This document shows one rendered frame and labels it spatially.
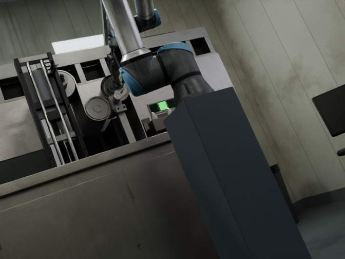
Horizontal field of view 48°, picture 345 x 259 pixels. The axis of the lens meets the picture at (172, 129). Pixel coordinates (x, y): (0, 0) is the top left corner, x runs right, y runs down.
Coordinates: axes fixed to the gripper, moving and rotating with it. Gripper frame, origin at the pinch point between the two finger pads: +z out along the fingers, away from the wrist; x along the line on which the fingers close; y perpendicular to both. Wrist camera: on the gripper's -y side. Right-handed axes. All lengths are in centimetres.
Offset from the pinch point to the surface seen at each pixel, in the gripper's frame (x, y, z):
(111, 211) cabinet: 32, -58, 20
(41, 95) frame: 38.5, -2.8, -5.4
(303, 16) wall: -248, 110, 35
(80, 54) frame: 3, 53, 4
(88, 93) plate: 6.6, 34.0, 19.5
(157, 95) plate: -33.6, 24.5, 27.5
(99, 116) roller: 14.9, -6.1, 10.9
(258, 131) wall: -227, 125, 179
